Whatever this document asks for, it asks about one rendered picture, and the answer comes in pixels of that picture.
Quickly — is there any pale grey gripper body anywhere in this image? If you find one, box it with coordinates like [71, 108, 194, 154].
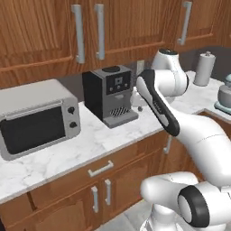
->
[130, 86, 149, 108]

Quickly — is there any black grey coffee machine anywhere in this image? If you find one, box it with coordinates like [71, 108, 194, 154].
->
[82, 65, 140, 130]

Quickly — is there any wooden base cupboard door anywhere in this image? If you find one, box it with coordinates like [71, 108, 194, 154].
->
[100, 148, 166, 226]
[163, 132, 208, 183]
[5, 181, 102, 231]

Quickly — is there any white paper towel roll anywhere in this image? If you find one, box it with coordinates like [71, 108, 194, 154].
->
[193, 51, 217, 88]

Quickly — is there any wooden drawer front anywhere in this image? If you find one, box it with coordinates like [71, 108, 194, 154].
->
[0, 192, 33, 230]
[27, 134, 167, 210]

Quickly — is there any silver toaster oven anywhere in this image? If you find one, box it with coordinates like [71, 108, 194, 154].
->
[0, 79, 82, 162]

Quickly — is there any black toaster oven door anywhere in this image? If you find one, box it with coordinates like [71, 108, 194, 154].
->
[0, 102, 69, 155]

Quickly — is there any white wall outlet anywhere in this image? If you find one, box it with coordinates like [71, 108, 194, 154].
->
[136, 60, 145, 73]

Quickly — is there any grey bar cupboard handle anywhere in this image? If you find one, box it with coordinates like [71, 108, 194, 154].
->
[94, 3, 106, 60]
[177, 1, 193, 46]
[70, 4, 87, 65]
[104, 178, 113, 207]
[163, 134, 173, 155]
[90, 185, 100, 214]

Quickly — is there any grey bar drawer handle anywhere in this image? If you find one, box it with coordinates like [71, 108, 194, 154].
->
[88, 160, 115, 179]

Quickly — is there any wooden wall cupboard door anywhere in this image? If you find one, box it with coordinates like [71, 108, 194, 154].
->
[89, 0, 177, 72]
[0, 0, 92, 90]
[174, 0, 226, 54]

